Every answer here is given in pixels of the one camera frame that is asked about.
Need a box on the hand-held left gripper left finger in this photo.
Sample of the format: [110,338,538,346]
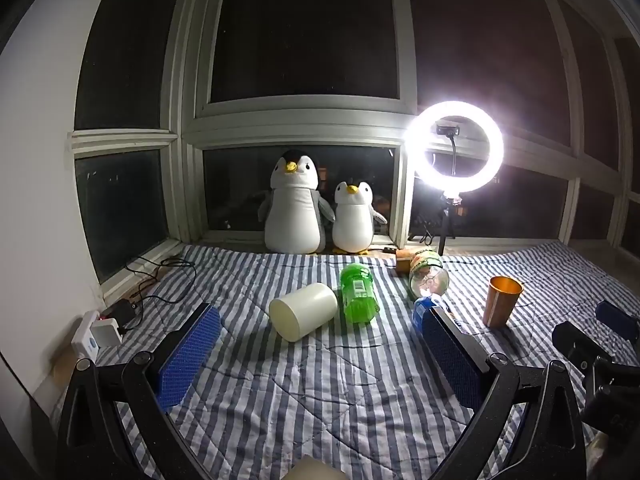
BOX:
[54,301,223,480]

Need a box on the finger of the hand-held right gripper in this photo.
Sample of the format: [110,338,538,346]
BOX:
[595,301,640,347]
[552,321,615,377]

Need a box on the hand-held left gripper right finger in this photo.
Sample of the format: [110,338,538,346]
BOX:
[420,305,587,480]

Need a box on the white cup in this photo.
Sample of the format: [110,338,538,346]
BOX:
[269,282,339,343]

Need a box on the copper metal cup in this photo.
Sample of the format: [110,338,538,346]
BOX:
[482,275,524,329]

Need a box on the black power adapter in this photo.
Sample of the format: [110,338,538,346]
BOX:
[103,299,138,332]

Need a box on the clear jar with green label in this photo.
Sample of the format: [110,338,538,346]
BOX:
[408,248,451,302]

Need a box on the white power strip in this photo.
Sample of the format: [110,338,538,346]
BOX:
[70,310,122,361]

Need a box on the small wooden box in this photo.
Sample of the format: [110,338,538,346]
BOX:
[395,249,420,276]

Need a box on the green plastic bottle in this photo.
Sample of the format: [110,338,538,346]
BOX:
[340,262,381,324]

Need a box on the blue striped blanket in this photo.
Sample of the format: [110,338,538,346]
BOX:
[50,240,640,480]

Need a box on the black tripod stand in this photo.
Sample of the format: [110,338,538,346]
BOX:
[434,193,464,259]

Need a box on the small penguin plush toy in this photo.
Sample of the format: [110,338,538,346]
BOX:
[332,181,388,255]

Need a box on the large penguin plush toy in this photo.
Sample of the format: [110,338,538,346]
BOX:
[257,149,336,254]

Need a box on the black phone holder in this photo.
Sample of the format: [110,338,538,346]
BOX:
[434,121,461,181]

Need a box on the black cable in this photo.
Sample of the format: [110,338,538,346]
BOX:
[118,255,199,333]

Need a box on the ring light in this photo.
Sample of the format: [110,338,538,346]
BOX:
[403,100,505,195]

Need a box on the white window frame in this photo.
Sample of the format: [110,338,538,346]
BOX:
[65,0,640,281]

